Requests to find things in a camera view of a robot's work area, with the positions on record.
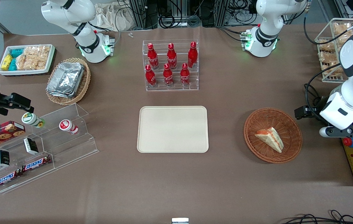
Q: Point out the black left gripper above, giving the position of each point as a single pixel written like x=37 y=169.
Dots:
x=314 y=112

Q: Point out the triangular sandwich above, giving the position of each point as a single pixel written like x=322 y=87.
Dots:
x=271 y=140

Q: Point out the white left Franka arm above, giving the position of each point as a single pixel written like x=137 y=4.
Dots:
x=266 y=21

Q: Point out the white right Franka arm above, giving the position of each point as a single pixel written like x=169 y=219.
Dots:
x=70 y=12

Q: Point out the round brown wicker basket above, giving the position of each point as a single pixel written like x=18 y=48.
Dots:
x=272 y=118

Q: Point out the white rectangular snack tray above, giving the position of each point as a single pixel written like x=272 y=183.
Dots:
x=50 y=59

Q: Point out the oval light wicker basket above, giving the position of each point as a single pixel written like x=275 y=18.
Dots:
x=84 y=84

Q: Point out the beige plastic tray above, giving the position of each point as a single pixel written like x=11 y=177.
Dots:
x=172 y=129

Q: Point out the green lid yogurt bottle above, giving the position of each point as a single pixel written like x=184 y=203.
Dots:
x=31 y=119

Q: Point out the red cookie box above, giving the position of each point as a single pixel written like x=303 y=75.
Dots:
x=0 y=133

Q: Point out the teal snack pack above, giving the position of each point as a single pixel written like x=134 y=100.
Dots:
x=13 y=64
x=17 y=53

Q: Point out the rice cracker pack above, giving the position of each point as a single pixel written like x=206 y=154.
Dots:
x=38 y=63
x=21 y=62
x=38 y=51

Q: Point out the yellow snack box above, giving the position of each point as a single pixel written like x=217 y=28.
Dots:
x=6 y=62

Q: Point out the small black carton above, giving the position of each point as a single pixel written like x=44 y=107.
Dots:
x=30 y=146
x=2 y=158

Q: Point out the bagged cracker pack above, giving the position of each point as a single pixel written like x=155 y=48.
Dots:
x=342 y=28
x=326 y=45
x=328 y=57
x=332 y=70
x=339 y=39

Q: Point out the red emergency stop button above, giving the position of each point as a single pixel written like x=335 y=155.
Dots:
x=349 y=142

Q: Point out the aluminium foil container stack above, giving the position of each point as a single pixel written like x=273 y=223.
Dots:
x=66 y=79

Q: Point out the red lid yogurt bottle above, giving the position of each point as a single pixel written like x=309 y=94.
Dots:
x=68 y=126

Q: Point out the Snickers chocolate bar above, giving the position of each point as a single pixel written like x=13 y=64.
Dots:
x=7 y=179
x=37 y=163

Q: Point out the clear acrylic stepped stand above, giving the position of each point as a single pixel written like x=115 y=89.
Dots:
x=67 y=146

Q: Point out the clear acrylic bottle rack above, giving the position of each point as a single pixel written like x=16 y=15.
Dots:
x=192 y=84

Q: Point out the red cola bottle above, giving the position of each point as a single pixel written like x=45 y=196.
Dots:
x=150 y=77
x=172 y=57
x=192 y=56
x=168 y=76
x=185 y=75
x=153 y=57

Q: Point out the beige cloth bag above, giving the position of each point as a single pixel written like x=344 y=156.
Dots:
x=111 y=17

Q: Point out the small white edge block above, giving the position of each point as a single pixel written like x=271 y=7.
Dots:
x=180 y=221

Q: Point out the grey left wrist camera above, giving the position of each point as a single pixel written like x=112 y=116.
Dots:
x=344 y=132

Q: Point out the aluminium frame rack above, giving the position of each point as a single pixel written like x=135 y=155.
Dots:
x=139 y=12

